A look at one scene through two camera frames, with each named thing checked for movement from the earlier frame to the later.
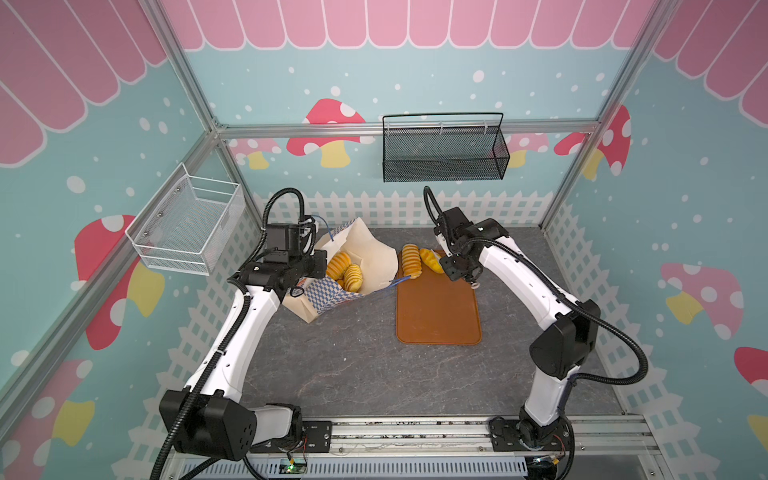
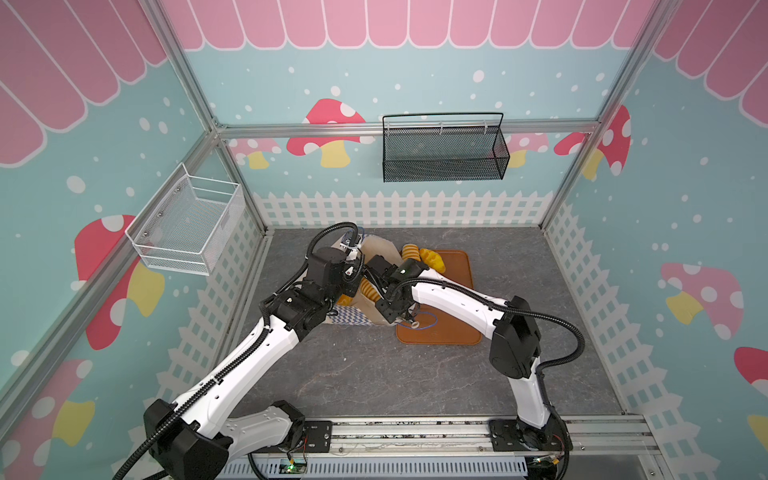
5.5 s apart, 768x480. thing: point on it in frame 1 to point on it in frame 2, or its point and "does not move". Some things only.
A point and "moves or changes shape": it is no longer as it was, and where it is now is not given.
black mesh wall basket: x=444 y=147 does not move
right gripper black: x=455 y=268 to x=377 y=270
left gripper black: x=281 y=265 to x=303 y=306
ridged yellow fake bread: x=411 y=261 does not move
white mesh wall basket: x=188 y=225 does not move
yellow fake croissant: x=431 y=259 does not move
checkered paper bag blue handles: x=372 y=250 moves or changes shape
